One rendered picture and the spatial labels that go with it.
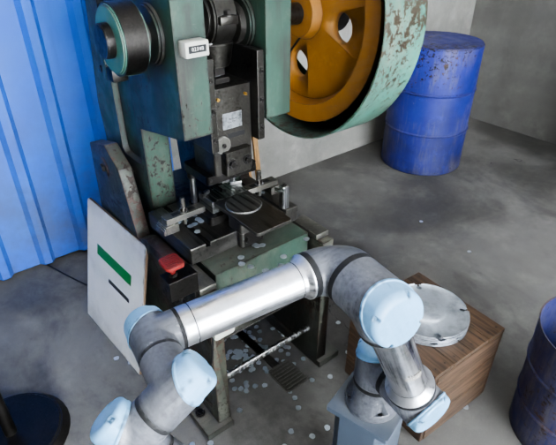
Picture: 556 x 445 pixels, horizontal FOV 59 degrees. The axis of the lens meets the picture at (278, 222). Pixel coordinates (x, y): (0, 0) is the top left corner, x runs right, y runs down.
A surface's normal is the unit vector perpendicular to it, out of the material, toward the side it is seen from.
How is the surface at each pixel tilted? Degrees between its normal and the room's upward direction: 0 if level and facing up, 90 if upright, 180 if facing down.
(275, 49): 90
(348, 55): 90
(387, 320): 84
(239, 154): 90
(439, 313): 0
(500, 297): 0
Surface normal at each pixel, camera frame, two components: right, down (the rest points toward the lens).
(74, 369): 0.00, -0.84
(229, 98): 0.62, 0.42
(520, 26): -0.78, 0.33
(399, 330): 0.46, 0.36
